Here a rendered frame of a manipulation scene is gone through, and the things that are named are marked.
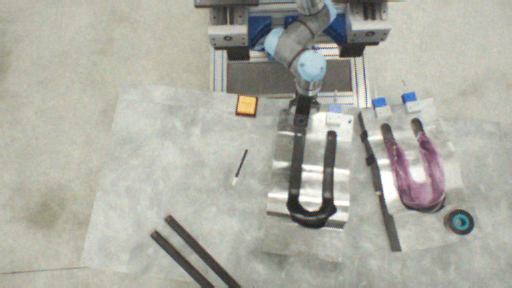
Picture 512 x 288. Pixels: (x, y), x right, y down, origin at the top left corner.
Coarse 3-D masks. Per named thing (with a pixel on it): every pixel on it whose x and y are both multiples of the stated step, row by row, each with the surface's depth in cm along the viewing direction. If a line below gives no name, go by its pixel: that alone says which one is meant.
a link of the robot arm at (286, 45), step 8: (296, 24) 115; (272, 32) 115; (280, 32) 115; (288, 32) 115; (296, 32) 114; (304, 32) 115; (272, 40) 115; (280, 40) 114; (288, 40) 114; (296, 40) 114; (304, 40) 115; (312, 40) 118; (272, 48) 115; (280, 48) 114; (288, 48) 113; (296, 48) 113; (304, 48) 114; (272, 56) 118; (280, 56) 115; (288, 56) 114; (296, 56) 113; (288, 64) 115
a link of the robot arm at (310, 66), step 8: (304, 56) 110; (312, 56) 110; (320, 56) 110; (296, 64) 113; (304, 64) 110; (312, 64) 110; (320, 64) 109; (296, 72) 114; (304, 72) 110; (312, 72) 109; (320, 72) 110; (304, 80) 114; (312, 80) 112; (320, 80) 115; (304, 88) 118; (312, 88) 118
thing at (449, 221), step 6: (456, 210) 129; (462, 210) 129; (450, 216) 129; (456, 216) 129; (462, 216) 129; (468, 216) 129; (444, 222) 131; (450, 222) 128; (456, 222) 128; (462, 222) 131; (468, 222) 128; (450, 228) 128; (456, 228) 128; (462, 228) 128; (468, 228) 128; (456, 234) 128; (462, 234) 127
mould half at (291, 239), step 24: (288, 120) 145; (312, 120) 144; (288, 144) 143; (312, 144) 143; (288, 168) 141; (312, 168) 141; (336, 168) 140; (312, 192) 134; (336, 192) 135; (288, 216) 136; (336, 216) 131; (264, 240) 138; (288, 240) 137; (312, 240) 137; (336, 240) 137
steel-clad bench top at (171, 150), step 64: (128, 128) 156; (192, 128) 155; (256, 128) 154; (448, 128) 151; (128, 192) 150; (192, 192) 149; (256, 192) 148; (128, 256) 144; (192, 256) 143; (256, 256) 142; (384, 256) 140; (448, 256) 140
